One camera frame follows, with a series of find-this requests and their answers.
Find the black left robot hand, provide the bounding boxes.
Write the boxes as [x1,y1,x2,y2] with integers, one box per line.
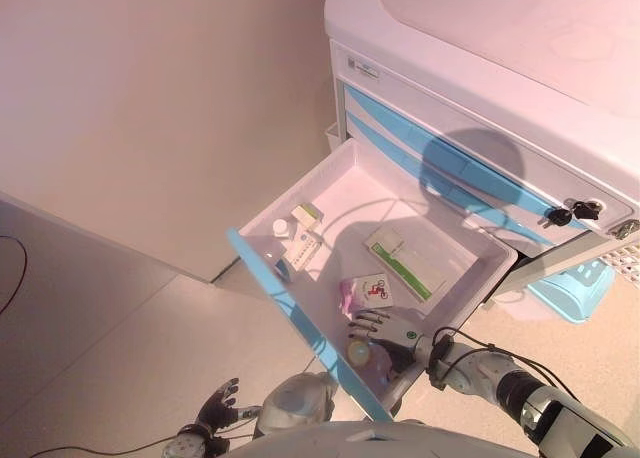
[197,377,261,434]

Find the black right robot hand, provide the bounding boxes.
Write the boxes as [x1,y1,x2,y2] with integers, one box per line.
[347,310,426,374]

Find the clear bottle yellow capsules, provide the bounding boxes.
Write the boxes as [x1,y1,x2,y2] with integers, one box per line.
[347,338,392,379]

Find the blue front cart drawer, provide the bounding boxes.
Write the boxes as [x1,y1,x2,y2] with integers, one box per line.
[224,137,519,422]
[347,110,551,244]
[344,85,591,229]

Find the green white medicine box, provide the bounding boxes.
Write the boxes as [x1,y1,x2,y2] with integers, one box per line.
[362,226,449,304]

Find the small white red packet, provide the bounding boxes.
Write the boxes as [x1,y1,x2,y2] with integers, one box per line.
[338,272,396,322]

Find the grey robot torso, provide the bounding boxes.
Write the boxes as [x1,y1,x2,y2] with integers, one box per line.
[224,420,541,458]

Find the clear plastic packet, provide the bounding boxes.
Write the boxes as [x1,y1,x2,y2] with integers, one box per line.
[282,230,324,274]

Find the small green white box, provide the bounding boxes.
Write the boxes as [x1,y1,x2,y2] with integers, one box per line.
[289,203,324,227]

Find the light blue waste bin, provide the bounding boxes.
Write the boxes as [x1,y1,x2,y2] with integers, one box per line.
[527,257,616,324]

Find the black cart keys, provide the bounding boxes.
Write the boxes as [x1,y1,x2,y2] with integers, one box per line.
[537,200,601,229]

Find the white medical cart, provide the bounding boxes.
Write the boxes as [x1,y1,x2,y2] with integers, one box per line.
[322,0,640,324]

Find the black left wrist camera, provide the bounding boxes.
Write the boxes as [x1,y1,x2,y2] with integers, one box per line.
[199,435,231,457]

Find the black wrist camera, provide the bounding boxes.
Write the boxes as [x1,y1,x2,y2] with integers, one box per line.
[199,435,231,457]
[427,335,454,390]

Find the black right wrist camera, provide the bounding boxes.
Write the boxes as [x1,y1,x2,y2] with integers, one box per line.
[427,335,454,390]

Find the white wire basket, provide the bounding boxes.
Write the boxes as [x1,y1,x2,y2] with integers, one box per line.
[607,242,640,284]

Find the black floor cable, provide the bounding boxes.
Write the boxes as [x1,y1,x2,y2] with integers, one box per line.
[0,235,29,314]

